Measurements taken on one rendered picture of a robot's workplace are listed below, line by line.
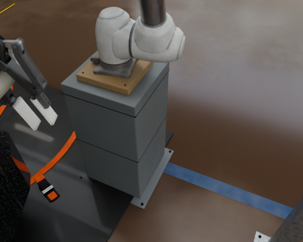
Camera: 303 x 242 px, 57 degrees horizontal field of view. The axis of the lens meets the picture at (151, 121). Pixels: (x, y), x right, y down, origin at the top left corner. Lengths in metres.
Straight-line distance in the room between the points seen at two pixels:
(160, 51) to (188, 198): 1.03
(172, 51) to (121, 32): 0.23
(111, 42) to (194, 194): 1.11
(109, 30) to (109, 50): 0.09
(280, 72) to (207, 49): 0.78
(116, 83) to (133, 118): 0.18
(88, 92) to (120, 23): 0.34
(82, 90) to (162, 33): 0.46
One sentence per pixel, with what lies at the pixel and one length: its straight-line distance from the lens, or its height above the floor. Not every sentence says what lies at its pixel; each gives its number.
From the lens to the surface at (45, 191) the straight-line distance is 1.94.
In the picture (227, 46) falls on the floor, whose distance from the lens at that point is 3.27.
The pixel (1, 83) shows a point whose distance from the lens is 0.55.
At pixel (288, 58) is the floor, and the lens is 3.28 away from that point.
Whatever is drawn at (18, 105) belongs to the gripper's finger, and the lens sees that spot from 0.61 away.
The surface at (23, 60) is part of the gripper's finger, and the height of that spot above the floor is 1.35.
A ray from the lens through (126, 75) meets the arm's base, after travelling 1.30.
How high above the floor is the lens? 1.62
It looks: 46 degrees down
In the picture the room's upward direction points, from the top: straight up
